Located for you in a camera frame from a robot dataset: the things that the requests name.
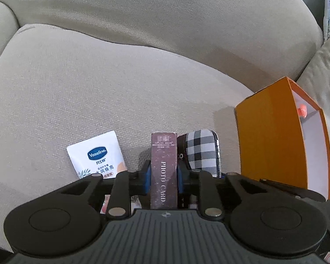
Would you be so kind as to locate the white Vaseline tube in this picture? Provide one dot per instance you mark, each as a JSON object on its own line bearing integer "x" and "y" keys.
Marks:
{"x": 100, "y": 154}

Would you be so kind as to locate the beige cushion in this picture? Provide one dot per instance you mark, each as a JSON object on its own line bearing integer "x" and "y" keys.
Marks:
{"x": 315, "y": 80}

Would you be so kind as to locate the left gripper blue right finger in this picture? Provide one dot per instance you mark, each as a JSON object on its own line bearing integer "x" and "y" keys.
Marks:
{"x": 204, "y": 186}

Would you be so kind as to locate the orange cardboard box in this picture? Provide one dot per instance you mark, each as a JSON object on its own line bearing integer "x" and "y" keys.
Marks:
{"x": 277, "y": 145}

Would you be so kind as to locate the plaid glasses case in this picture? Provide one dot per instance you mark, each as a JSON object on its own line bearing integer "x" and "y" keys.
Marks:
{"x": 200, "y": 151}

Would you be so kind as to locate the beige sofa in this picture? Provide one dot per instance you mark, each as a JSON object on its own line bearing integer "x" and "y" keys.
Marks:
{"x": 74, "y": 69}

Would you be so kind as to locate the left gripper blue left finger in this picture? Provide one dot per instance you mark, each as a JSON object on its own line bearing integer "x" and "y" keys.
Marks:
{"x": 123, "y": 187}

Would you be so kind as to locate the maroon photo card box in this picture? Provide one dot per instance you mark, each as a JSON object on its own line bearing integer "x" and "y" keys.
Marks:
{"x": 164, "y": 162}

